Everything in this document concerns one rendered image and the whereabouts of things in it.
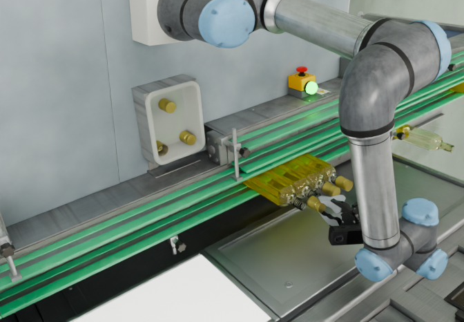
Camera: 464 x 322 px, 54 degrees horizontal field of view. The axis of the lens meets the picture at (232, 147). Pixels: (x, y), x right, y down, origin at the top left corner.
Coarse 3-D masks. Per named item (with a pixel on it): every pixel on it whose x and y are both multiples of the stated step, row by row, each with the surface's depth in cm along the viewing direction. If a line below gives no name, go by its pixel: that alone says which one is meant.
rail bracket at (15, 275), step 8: (0, 216) 107; (0, 224) 106; (0, 232) 98; (0, 240) 98; (8, 240) 99; (0, 248) 99; (8, 248) 95; (8, 256) 96; (8, 264) 102; (16, 272) 104; (16, 280) 103
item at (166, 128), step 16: (160, 96) 133; (176, 96) 136; (192, 96) 134; (160, 112) 135; (176, 112) 138; (192, 112) 137; (160, 128) 137; (176, 128) 140; (192, 128) 141; (176, 144) 141; (160, 160) 132
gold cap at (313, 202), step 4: (312, 196) 130; (308, 200) 130; (312, 200) 129; (316, 200) 129; (308, 204) 130; (312, 204) 129; (316, 204) 128; (320, 204) 127; (324, 204) 128; (312, 208) 129; (316, 208) 128; (320, 208) 128; (324, 208) 129; (320, 212) 129
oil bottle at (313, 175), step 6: (288, 162) 147; (294, 162) 147; (300, 162) 146; (294, 168) 144; (300, 168) 143; (306, 168) 143; (312, 168) 143; (300, 174) 141; (306, 174) 140; (312, 174) 139; (318, 174) 140; (312, 180) 138; (318, 180) 139; (312, 186) 139
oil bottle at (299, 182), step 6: (276, 168) 144; (282, 168) 144; (288, 168) 144; (276, 174) 142; (282, 174) 141; (288, 174) 140; (294, 174) 140; (288, 180) 138; (294, 180) 137; (300, 180) 137; (306, 180) 137; (294, 186) 136; (300, 186) 135; (306, 186) 136; (300, 192) 136
